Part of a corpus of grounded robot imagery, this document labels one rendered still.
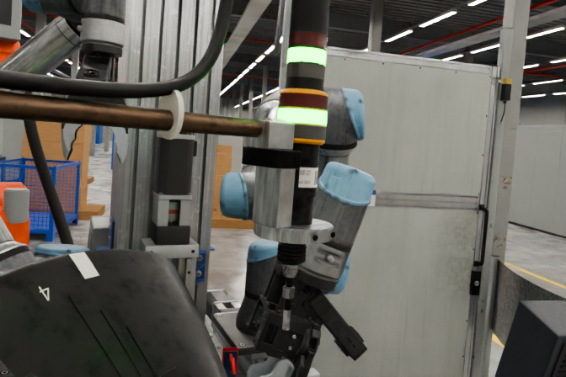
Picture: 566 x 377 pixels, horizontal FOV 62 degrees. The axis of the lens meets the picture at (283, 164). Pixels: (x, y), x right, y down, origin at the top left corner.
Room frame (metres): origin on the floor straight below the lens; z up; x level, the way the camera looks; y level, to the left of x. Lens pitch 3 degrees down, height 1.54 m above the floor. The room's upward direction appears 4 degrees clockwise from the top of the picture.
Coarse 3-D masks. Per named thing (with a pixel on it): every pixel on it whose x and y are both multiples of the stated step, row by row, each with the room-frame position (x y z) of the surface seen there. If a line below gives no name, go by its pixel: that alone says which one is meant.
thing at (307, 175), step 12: (300, 144) 0.40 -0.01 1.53; (312, 156) 0.40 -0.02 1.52; (300, 168) 0.40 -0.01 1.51; (312, 168) 0.41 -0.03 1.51; (300, 180) 0.40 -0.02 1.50; (312, 180) 0.41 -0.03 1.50; (300, 192) 0.40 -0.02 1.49; (312, 192) 0.41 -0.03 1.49; (300, 204) 0.40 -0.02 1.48; (312, 204) 0.41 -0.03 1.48; (300, 216) 0.40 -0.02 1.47; (288, 252) 0.41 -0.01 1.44; (300, 252) 0.41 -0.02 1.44; (288, 264) 0.41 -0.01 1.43; (300, 264) 0.41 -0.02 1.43
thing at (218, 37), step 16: (224, 0) 0.34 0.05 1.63; (224, 16) 0.34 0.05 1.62; (224, 32) 0.34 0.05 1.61; (208, 48) 0.34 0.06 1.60; (208, 64) 0.33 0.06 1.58; (0, 80) 0.24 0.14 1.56; (16, 80) 0.24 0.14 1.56; (32, 80) 0.25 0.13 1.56; (48, 80) 0.26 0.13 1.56; (64, 80) 0.26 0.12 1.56; (80, 80) 0.27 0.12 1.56; (176, 80) 0.32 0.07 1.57; (192, 80) 0.32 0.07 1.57; (96, 96) 0.28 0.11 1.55; (112, 96) 0.28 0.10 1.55; (128, 96) 0.29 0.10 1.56; (144, 96) 0.30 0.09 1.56; (160, 96) 0.31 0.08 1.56; (176, 96) 0.31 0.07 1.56; (176, 112) 0.31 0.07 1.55; (176, 128) 0.31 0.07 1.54
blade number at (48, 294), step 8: (40, 280) 0.41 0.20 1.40; (48, 280) 0.42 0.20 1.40; (32, 288) 0.40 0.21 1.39; (40, 288) 0.41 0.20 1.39; (48, 288) 0.41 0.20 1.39; (40, 296) 0.40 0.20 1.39; (48, 296) 0.40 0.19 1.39; (56, 296) 0.41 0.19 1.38; (40, 304) 0.40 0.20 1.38; (48, 304) 0.40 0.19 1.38; (56, 304) 0.40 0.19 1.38
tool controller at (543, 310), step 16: (528, 304) 0.91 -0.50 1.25; (544, 304) 0.92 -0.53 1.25; (560, 304) 0.93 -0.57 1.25; (528, 320) 0.89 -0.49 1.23; (544, 320) 0.87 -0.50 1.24; (560, 320) 0.87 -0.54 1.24; (512, 336) 0.93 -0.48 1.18; (528, 336) 0.89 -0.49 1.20; (544, 336) 0.85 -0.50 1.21; (560, 336) 0.83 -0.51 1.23; (512, 352) 0.93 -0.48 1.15; (528, 352) 0.89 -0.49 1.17; (544, 352) 0.85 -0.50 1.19; (560, 352) 0.83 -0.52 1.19; (512, 368) 0.92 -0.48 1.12; (528, 368) 0.88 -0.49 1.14; (544, 368) 0.85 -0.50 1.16; (560, 368) 0.84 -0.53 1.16
